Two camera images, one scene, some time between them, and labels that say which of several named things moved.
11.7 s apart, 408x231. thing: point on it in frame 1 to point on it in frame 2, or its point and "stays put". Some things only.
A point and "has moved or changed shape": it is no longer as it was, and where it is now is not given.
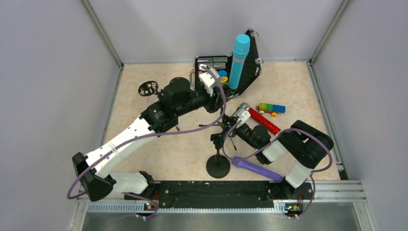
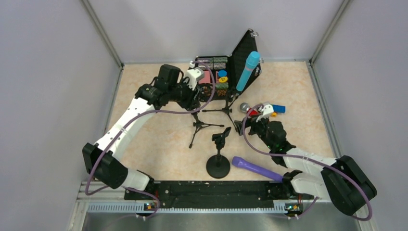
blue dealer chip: x=223 y=73 stays put
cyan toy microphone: x=241 y=46 to x=252 y=59
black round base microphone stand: x=218 y=166 stays put
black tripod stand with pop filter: x=149 y=88 has moved or changed shape
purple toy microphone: x=239 y=161 stays put
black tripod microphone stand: x=219 y=138 to x=227 y=109
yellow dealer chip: x=224 y=80 stays put
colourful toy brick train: x=272 y=109 stays put
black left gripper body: x=215 y=101 to x=194 y=102
